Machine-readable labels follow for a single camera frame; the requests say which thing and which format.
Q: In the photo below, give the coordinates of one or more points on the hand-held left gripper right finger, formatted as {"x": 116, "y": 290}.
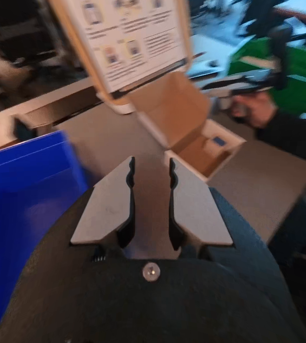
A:
{"x": 198, "y": 214}

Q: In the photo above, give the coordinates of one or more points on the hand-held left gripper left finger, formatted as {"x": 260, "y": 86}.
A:
{"x": 102, "y": 214}

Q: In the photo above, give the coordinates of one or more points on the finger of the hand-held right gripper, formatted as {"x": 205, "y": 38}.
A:
{"x": 227, "y": 81}
{"x": 222, "y": 93}

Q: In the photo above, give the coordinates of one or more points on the green plastic bin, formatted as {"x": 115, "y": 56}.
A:
{"x": 302, "y": 93}

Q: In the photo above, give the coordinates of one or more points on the blue cube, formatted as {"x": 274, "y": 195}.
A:
{"x": 219, "y": 141}

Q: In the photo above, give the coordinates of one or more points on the white cardboard mailer box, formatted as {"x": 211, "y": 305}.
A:
{"x": 174, "y": 107}

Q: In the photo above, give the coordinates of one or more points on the blue plastic bin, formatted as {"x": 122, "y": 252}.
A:
{"x": 21, "y": 201}

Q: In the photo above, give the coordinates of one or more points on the person's right forearm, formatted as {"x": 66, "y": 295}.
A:
{"x": 297, "y": 139}

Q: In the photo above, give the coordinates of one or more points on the person's right hand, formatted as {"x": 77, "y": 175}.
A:
{"x": 257, "y": 109}

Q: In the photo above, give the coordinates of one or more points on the grey metal tray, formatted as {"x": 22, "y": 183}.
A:
{"x": 203, "y": 69}

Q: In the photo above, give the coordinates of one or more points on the instruction sheet on stand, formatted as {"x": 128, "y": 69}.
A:
{"x": 120, "y": 107}

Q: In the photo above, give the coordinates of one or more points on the printed instruction sheet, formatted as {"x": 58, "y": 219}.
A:
{"x": 128, "y": 40}

